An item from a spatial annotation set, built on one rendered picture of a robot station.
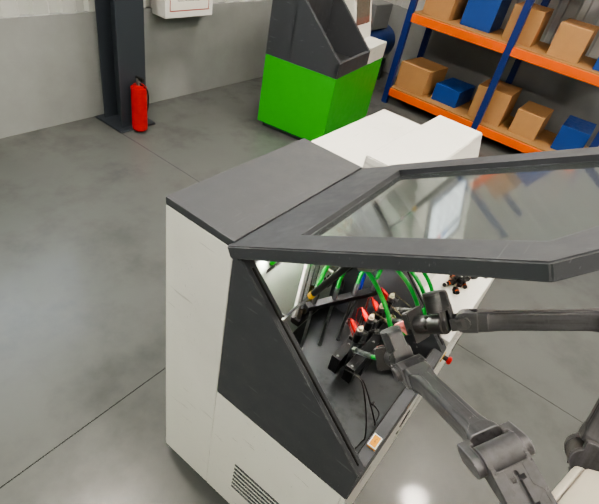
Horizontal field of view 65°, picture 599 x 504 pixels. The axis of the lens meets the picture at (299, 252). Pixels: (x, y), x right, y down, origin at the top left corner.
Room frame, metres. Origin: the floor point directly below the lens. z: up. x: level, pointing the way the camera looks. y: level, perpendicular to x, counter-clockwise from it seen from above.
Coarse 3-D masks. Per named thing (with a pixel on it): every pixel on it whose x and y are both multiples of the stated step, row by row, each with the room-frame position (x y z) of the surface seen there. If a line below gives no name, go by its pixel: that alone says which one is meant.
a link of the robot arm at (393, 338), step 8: (392, 328) 0.90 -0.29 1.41; (400, 328) 0.89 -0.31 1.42; (384, 336) 0.87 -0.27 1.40; (392, 336) 0.86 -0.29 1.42; (400, 336) 0.86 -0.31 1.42; (384, 344) 0.87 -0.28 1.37; (392, 344) 0.84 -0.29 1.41; (400, 344) 0.85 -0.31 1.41; (392, 352) 0.83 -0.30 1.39; (400, 352) 0.83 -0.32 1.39; (408, 352) 0.84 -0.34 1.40; (400, 360) 0.82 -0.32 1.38; (392, 368) 0.79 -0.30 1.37; (400, 376) 0.76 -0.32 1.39
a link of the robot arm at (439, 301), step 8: (424, 296) 1.05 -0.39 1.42; (432, 296) 1.04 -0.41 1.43; (440, 296) 1.04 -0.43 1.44; (432, 304) 1.02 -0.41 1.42; (440, 304) 1.03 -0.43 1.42; (448, 304) 1.03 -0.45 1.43; (432, 312) 1.01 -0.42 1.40; (448, 312) 1.01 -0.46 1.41; (456, 320) 0.98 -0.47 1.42; (464, 320) 0.97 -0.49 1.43; (456, 328) 0.97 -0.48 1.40; (464, 328) 0.96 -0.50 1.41
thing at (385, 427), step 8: (432, 352) 1.28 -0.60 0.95; (440, 352) 1.29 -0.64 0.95; (432, 360) 1.24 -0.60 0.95; (432, 368) 1.20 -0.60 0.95; (408, 392) 1.06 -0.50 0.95; (400, 400) 1.02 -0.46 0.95; (408, 400) 1.03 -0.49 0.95; (392, 408) 0.98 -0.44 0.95; (400, 408) 0.99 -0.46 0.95; (384, 416) 0.95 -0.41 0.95; (392, 416) 0.95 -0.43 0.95; (400, 416) 0.97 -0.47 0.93; (384, 424) 0.91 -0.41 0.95; (392, 424) 0.92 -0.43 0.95; (376, 432) 0.88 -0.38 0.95; (384, 432) 0.88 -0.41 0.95; (368, 440) 0.84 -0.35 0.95; (384, 440) 0.88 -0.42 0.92; (368, 448) 0.82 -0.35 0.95; (376, 448) 0.82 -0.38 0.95; (360, 456) 0.78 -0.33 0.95; (368, 456) 0.79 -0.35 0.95; (368, 464) 0.79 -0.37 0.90
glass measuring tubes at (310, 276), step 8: (304, 264) 1.29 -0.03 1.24; (304, 272) 1.29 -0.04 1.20; (312, 272) 1.29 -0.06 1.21; (320, 272) 1.35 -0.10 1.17; (304, 280) 1.29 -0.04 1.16; (312, 280) 1.32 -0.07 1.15; (304, 288) 1.29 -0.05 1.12; (312, 288) 1.32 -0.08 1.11; (296, 296) 1.29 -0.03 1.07; (304, 296) 1.29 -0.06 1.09; (296, 304) 1.29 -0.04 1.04; (296, 312) 1.29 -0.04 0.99; (304, 312) 1.32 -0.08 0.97; (296, 320) 1.28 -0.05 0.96; (304, 320) 1.31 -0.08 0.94
